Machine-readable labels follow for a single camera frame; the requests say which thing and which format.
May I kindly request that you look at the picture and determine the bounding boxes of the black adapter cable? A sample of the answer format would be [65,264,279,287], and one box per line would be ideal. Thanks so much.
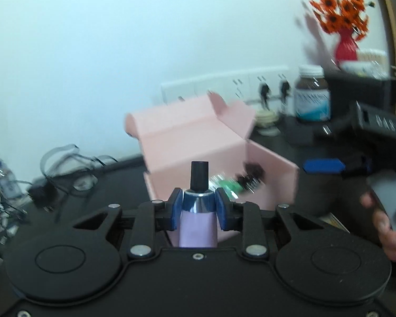
[40,143,119,199]

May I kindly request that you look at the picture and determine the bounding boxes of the black power adapter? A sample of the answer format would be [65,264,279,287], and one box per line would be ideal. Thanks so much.
[28,183,58,211]

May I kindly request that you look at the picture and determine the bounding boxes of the cotton swab container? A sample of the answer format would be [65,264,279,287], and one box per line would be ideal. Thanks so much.
[358,49,387,71]

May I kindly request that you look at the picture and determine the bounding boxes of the metal desk grommet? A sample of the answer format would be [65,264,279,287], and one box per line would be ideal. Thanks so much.
[73,175,98,191]

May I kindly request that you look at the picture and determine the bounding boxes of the person's right hand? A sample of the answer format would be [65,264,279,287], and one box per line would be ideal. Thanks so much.
[360,192,396,262]

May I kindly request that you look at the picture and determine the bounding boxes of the white wall socket panel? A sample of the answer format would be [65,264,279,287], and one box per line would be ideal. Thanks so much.
[161,65,290,105]

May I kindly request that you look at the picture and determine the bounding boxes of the black desktop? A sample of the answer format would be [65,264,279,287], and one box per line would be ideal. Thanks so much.
[0,115,396,271]

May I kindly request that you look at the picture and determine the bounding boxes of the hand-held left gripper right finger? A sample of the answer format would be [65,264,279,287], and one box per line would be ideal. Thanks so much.
[215,188,324,259]

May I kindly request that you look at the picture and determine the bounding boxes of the red vase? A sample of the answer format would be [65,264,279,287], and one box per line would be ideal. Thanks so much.
[335,31,360,65]

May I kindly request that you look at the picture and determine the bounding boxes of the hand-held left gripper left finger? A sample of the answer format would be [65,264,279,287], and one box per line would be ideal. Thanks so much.
[73,188,182,259]

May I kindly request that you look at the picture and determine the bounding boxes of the white printed packet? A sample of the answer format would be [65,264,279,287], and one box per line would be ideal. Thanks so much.
[339,60,383,77]

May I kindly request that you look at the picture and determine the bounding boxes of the lilac nail polish bottle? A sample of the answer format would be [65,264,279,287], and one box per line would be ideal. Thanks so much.
[179,161,218,248]

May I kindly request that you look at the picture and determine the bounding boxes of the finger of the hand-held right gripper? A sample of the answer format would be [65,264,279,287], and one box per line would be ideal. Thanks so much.
[303,157,373,178]
[313,104,359,139]

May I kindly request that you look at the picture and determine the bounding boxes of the black storage box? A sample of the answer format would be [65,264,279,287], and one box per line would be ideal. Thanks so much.
[279,69,396,146]

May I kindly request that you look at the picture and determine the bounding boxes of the pink cardboard box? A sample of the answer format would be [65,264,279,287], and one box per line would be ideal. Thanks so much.
[125,90,300,248]

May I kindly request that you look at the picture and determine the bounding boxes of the black bow hair clip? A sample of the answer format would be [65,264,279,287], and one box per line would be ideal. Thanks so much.
[238,162,266,191]

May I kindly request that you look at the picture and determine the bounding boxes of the white round disc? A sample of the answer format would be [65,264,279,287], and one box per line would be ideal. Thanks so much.
[258,126,282,137]

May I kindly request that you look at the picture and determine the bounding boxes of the clear labelled bottle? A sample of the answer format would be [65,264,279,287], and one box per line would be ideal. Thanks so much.
[0,159,22,201]

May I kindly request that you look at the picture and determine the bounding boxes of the brown supplement bottle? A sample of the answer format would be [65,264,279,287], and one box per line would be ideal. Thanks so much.
[294,65,331,123]

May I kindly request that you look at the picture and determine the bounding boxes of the orange artificial flowers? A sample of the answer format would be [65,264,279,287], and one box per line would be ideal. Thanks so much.
[304,0,376,42]

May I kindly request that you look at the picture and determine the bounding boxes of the green frog toy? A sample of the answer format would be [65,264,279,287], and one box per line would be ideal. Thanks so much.
[209,173,243,199]

